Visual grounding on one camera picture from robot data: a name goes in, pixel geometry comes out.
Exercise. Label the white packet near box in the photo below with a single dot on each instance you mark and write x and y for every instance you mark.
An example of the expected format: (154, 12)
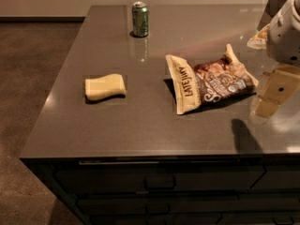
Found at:
(259, 40)

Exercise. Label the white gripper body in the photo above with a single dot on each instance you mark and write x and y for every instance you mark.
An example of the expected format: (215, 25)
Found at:
(283, 38)

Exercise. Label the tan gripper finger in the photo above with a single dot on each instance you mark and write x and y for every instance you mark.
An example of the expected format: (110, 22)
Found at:
(282, 83)

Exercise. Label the dark box in corner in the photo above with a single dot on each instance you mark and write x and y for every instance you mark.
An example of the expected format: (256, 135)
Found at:
(271, 9)

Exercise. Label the dark cabinet with drawers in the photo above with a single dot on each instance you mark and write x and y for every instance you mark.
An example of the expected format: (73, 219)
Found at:
(173, 192)

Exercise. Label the green soda can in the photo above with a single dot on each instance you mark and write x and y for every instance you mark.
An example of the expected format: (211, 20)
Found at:
(140, 19)

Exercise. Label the brown and cream chip bag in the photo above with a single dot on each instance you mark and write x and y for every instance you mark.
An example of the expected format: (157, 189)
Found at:
(209, 82)

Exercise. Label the yellow sponge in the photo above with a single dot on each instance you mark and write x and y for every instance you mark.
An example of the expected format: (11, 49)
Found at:
(104, 87)

